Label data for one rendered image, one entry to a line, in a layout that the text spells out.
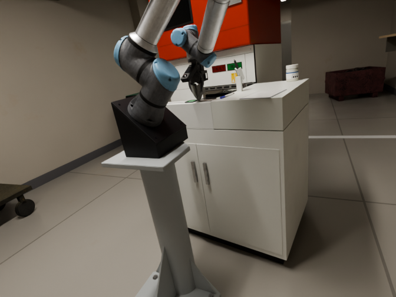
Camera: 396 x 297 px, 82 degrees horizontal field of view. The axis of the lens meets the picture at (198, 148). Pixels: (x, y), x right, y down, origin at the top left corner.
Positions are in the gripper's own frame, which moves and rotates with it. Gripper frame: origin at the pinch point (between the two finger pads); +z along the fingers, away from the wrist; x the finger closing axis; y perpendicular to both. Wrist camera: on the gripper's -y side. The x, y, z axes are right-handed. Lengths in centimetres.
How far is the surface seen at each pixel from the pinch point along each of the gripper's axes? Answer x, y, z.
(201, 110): -4.1, -4.0, 5.5
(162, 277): 1, -50, 77
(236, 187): -19, -4, 49
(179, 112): 11.1, -4.1, 6.1
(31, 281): 95, -81, 98
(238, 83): -13.6, 23.4, -3.6
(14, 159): 263, -23, 54
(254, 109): -32.5, -3.9, 6.0
